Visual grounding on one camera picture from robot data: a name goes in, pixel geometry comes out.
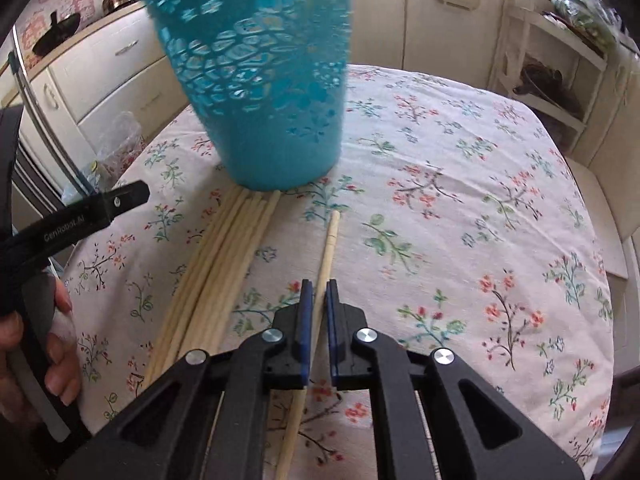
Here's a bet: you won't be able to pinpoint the wooden chopstick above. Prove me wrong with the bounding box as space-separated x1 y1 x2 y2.
274 210 342 480

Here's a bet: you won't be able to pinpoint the floral tablecloth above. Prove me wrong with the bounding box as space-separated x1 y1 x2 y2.
60 62 616 480

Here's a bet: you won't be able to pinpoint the cream door cabinets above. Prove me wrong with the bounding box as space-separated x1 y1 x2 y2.
350 0 508 92

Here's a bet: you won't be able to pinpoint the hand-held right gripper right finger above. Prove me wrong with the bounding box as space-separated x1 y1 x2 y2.
325 279 585 480

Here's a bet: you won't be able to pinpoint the cream drawer cabinets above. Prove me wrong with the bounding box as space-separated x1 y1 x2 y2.
27 0 193 161

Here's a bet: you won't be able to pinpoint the person's left hand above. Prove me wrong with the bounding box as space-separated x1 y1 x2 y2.
0 277 83 426

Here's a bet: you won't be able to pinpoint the bag of green vegetables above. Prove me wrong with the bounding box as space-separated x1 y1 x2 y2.
550 0 631 51

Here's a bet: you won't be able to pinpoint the dark woven basket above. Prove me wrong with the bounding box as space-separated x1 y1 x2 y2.
517 57 583 116

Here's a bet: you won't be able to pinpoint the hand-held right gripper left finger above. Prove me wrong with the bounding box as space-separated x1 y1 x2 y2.
57 280 314 480

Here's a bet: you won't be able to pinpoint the white shelf rack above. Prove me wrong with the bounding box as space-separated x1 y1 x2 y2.
490 0 623 161

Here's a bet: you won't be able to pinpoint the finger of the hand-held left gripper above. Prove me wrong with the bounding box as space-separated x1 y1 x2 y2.
101 181 152 221

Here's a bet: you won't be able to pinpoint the bundle of wooden chopsticks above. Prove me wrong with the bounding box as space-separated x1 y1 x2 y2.
142 187 283 391

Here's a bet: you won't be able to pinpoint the stainless steel refrigerator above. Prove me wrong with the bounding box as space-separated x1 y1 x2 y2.
0 25 98 221

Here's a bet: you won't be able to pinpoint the blue perforated plastic cup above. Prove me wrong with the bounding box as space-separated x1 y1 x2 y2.
139 0 356 192

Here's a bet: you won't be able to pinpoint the tall cream cabinet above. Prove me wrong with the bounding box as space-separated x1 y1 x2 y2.
590 45 640 176

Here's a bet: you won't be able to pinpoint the black wok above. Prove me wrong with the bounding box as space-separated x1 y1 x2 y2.
32 11 82 57

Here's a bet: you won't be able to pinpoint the clear plastic bag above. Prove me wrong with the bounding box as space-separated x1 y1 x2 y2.
91 111 147 181

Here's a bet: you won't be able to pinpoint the cream wooden bench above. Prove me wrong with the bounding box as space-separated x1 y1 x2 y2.
564 160 632 281

